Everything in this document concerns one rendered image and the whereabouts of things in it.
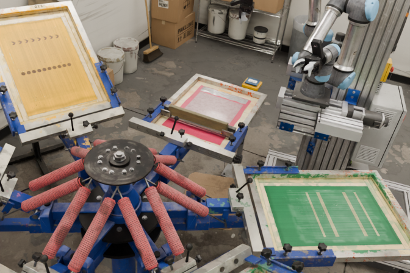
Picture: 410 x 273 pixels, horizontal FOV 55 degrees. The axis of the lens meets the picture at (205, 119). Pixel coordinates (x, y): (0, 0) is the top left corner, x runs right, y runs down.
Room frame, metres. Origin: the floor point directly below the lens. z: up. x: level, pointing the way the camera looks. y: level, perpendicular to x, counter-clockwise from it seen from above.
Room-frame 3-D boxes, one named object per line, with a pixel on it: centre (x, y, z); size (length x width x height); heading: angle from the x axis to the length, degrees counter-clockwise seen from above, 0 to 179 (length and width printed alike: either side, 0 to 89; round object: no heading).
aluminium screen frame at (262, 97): (2.27, -0.03, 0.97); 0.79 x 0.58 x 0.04; 159
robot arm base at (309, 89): (2.17, -0.64, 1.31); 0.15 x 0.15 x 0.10
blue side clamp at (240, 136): (1.95, -0.20, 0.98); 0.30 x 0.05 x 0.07; 159
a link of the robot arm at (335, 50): (1.88, -0.59, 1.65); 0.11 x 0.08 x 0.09; 142
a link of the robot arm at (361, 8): (2.09, -0.75, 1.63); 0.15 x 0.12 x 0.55; 52
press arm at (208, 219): (1.39, -0.26, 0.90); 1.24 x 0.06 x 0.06; 99
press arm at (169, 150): (1.75, 0.17, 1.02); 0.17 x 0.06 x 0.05; 159
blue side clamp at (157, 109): (2.15, 0.32, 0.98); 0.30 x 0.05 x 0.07; 159
